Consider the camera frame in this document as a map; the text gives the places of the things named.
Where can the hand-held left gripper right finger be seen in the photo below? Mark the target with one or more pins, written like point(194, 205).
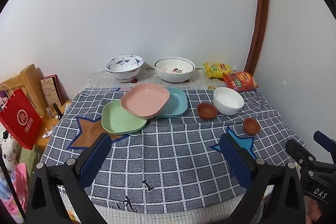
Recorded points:
point(237, 161)

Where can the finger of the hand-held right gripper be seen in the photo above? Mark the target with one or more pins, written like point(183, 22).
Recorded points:
point(324, 138)
point(298, 151)

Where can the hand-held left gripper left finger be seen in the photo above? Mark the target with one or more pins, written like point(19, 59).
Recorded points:
point(95, 158)

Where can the small brown bowl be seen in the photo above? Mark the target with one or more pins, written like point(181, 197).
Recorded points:
point(206, 111)
point(251, 126)

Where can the plain white bowl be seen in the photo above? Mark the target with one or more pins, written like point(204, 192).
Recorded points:
point(227, 102)

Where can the blue square plate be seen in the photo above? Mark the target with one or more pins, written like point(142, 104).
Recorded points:
point(176, 106)

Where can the person's right hand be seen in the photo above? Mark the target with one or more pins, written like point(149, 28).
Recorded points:
point(314, 211)

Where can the green square plate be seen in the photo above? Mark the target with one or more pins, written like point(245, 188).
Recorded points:
point(118, 121)

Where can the white tube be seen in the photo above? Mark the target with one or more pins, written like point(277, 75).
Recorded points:
point(47, 133)

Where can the small black bottle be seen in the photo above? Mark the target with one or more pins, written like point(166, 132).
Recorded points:
point(56, 110)

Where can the grey checkered cloth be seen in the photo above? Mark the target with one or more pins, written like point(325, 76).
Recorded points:
point(170, 150)

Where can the pink square plate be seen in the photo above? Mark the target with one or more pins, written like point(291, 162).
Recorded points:
point(145, 99)

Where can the red chip bag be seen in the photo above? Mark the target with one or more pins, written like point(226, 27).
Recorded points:
point(241, 81)

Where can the pink colourful cloth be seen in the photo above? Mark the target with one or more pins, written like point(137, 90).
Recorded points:
point(19, 187)

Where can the patterned notebook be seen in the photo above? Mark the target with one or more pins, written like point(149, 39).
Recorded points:
point(51, 90)

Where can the red paper bag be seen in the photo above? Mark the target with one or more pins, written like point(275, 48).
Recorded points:
point(22, 119)

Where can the white dotted cloth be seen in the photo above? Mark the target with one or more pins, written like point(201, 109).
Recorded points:
point(9, 150)

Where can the black pole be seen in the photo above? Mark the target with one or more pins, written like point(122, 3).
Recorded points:
point(10, 182)

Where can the yellow chip bag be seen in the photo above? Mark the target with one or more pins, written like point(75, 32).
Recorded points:
point(216, 70)

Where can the white printed tablecloth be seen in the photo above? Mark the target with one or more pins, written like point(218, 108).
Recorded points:
point(148, 77)

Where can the blue patterned white bowl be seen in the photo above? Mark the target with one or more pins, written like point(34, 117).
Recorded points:
point(123, 64)

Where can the wooden chair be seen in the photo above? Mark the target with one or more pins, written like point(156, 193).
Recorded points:
point(29, 77)

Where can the large white bowl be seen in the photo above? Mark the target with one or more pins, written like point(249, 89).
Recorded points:
point(172, 78)

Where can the white bowl with orange print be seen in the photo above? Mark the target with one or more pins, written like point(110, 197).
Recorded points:
point(170, 67)

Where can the brown wooden door frame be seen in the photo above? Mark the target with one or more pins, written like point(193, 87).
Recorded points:
point(262, 16)

